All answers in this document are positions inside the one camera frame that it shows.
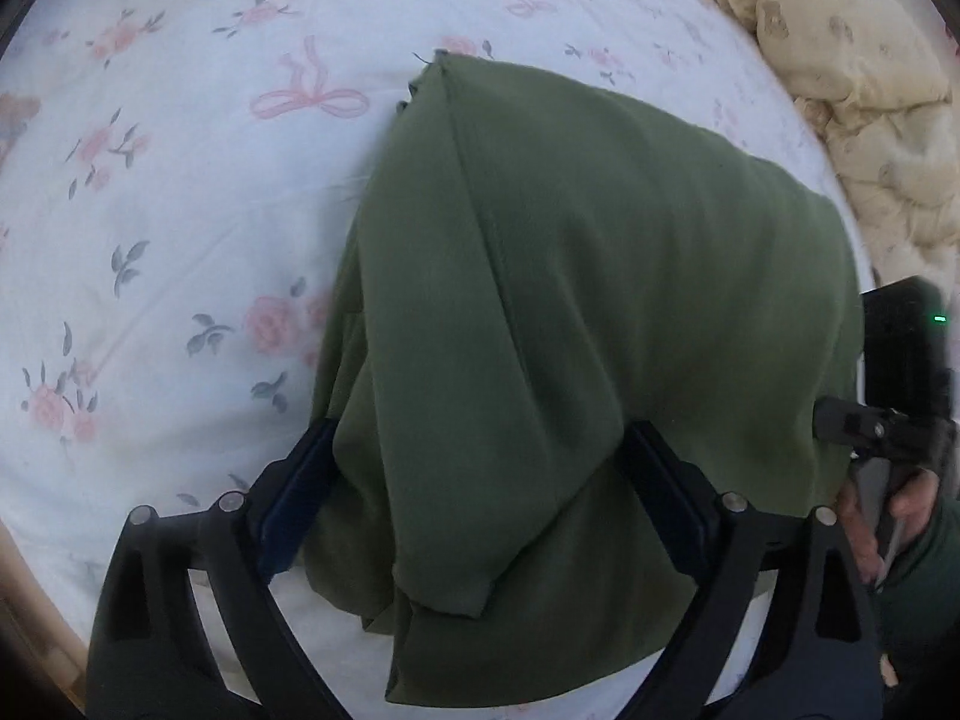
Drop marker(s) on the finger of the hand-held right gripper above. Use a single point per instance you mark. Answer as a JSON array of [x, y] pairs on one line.
[[851, 424]]

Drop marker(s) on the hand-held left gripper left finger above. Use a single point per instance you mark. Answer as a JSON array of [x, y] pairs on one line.
[[289, 510]]

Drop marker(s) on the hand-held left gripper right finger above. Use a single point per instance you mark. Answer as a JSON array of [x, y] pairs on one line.
[[675, 495]]

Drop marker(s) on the green pants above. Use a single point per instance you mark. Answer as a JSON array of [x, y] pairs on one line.
[[570, 300]]

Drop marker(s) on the person's right forearm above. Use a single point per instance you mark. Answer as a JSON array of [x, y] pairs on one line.
[[926, 600]]

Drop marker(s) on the person's right hand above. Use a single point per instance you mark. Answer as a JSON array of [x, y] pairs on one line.
[[911, 502]]

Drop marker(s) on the cream bear print quilt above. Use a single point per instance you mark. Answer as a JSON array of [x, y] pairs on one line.
[[847, 52]]

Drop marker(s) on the floral white bed sheet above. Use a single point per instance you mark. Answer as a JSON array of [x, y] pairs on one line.
[[187, 202]]

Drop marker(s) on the wooden bed frame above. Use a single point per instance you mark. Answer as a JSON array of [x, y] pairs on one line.
[[34, 637]]

